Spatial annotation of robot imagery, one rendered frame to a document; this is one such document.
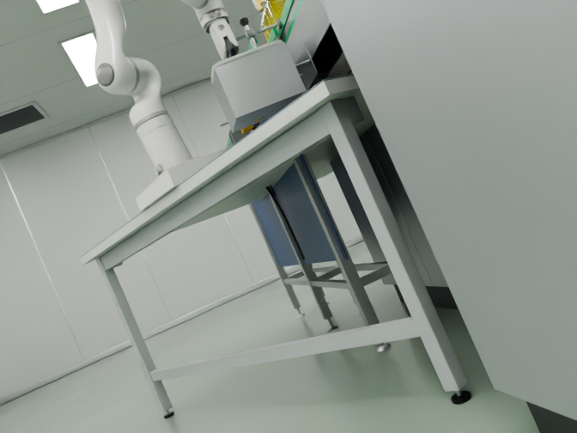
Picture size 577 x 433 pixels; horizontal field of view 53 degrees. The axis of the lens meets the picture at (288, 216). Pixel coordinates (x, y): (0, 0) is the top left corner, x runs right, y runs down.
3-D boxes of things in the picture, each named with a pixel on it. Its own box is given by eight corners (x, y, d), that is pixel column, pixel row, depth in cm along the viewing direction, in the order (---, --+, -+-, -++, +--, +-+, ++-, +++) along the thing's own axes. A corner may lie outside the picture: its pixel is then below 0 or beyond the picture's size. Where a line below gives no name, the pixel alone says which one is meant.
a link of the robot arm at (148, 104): (128, 134, 184) (94, 69, 184) (162, 131, 200) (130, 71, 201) (154, 114, 178) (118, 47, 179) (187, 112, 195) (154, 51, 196)
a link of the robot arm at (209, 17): (226, 4, 167) (230, 14, 167) (225, 17, 176) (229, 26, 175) (199, 14, 165) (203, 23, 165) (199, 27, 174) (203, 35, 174)
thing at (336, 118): (465, 404, 122) (330, 100, 125) (162, 418, 236) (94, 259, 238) (485, 384, 129) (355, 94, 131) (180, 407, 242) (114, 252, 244)
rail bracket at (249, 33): (289, 40, 185) (274, 6, 186) (241, 58, 182) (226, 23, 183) (288, 45, 188) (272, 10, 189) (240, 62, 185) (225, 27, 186)
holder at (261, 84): (323, 83, 166) (301, 35, 167) (236, 118, 161) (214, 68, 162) (312, 101, 183) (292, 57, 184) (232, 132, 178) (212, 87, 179)
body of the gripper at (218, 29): (227, 10, 166) (243, 45, 166) (226, 25, 176) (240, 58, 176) (203, 19, 165) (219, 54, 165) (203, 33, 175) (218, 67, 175)
